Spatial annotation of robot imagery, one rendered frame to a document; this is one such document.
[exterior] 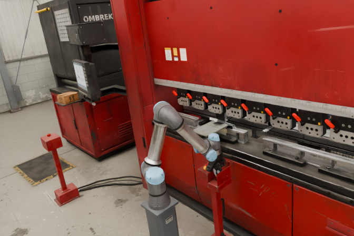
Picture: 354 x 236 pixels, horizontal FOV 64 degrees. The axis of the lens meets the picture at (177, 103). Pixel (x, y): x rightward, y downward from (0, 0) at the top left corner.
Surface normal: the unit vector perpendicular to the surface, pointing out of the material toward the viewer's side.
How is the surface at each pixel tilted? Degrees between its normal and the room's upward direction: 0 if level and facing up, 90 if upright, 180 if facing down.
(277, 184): 90
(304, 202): 90
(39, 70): 90
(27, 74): 90
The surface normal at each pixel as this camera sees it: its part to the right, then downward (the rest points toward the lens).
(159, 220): -0.05, 0.30
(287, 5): -0.75, 0.28
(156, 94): 0.65, 0.15
